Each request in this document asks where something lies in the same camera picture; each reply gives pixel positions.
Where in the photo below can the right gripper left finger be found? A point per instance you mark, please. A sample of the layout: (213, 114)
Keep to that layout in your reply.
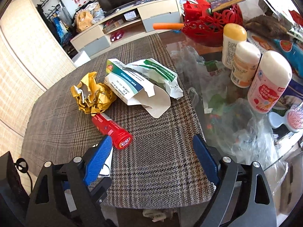
(98, 160)

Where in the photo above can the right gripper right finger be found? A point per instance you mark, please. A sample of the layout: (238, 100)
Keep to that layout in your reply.
(254, 206)

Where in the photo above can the red tube package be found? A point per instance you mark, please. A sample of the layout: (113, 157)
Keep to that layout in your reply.
(121, 138)

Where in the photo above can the clear plastic bag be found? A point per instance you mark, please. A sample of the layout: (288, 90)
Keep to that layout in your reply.
(228, 122)

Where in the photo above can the pink hairbrush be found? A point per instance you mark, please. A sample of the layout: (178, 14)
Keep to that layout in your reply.
(292, 119)

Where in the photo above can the yellow crumpled wrapper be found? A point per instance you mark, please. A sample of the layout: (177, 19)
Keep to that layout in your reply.
(92, 97)

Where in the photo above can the blue cookie tin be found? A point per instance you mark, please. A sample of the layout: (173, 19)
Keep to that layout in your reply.
(292, 52)

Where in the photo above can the grey plaid tablecloth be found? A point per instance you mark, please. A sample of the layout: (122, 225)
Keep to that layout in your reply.
(153, 162)

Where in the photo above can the white blue medicine box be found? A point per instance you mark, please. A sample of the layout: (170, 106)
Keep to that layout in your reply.
(133, 89)

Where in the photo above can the white pink powder bottle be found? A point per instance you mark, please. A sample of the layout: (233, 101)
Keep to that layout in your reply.
(272, 77)

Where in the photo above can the woven folding screen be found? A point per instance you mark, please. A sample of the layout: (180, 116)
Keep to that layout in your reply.
(32, 61)

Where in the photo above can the small white cap bottle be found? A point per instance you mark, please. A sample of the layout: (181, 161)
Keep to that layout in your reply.
(245, 63)

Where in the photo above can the white green foil pouch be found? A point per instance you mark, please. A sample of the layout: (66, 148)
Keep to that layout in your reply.
(158, 74)

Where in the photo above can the yellow cap white bottle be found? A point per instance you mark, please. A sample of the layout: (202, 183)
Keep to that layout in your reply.
(232, 35)

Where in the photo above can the yellow plush toy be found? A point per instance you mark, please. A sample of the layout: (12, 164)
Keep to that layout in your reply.
(83, 20)

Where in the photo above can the red plastic basket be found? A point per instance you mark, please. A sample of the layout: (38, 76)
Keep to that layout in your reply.
(204, 26)

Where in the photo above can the black coat rack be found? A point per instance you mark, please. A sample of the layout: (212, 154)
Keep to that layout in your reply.
(57, 18)

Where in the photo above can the white tv cabinet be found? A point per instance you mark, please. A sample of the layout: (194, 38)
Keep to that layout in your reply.
(101, 38)

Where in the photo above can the orange handle stick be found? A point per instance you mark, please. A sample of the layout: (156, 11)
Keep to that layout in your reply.
(168, 26)

